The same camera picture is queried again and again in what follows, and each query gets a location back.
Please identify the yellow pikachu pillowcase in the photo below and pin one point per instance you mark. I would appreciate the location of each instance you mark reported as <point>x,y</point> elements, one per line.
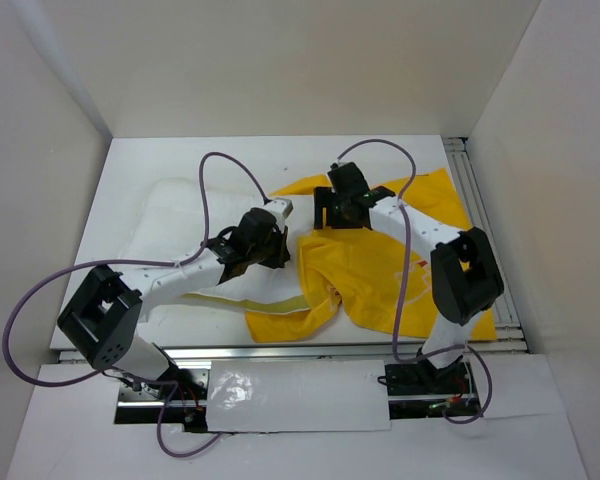
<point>361,270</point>

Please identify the white pillow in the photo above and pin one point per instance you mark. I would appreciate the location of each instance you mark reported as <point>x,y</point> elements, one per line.
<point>170,224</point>

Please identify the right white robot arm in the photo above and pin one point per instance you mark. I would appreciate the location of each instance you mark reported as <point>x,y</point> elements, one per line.
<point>465,277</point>

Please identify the white cover plate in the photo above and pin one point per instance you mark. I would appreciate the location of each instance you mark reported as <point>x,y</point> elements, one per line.
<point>297,396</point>

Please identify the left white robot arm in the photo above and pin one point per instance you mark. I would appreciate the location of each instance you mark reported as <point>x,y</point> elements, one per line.
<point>101,318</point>

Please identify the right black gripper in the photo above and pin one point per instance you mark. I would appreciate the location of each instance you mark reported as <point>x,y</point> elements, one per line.
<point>324,197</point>

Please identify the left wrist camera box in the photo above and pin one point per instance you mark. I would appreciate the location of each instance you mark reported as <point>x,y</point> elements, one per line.
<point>280,208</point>

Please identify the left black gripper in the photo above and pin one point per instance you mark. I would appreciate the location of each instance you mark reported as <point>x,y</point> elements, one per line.
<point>281,253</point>

